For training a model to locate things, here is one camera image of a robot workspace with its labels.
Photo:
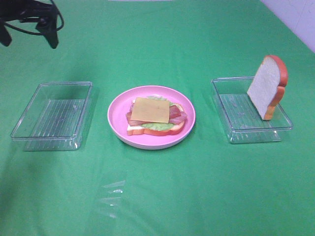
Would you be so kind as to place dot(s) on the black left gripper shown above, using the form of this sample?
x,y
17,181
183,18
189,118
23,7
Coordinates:
x,y
29,11

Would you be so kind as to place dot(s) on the clear bread container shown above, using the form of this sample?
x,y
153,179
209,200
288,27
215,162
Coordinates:
x,y
240,118

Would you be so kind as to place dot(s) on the toy yellow cheese slice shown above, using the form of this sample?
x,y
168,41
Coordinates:
x,y
150,110

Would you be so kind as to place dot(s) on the toy bacon strip front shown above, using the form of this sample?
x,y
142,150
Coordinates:
x,y
176,111

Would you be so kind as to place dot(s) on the toy bacon strip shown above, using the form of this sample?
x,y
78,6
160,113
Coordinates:
x,y
176,111
179,119

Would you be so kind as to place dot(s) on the green tablecloth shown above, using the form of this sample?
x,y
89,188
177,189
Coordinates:
x,y
204,186

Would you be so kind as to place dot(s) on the toy lettuce leaf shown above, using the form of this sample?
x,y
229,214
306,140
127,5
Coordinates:
x,y
156,125

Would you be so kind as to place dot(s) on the pink round plate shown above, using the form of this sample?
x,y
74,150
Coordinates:
x,y
121,104

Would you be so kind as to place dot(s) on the clear plastic film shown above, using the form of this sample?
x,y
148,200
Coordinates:
x,y
109,194

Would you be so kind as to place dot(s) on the toy bread slice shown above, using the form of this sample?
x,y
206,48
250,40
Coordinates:
x,y
268,86
178,117

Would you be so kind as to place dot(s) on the clear fillings container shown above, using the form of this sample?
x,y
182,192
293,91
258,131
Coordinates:
x,y
56,117

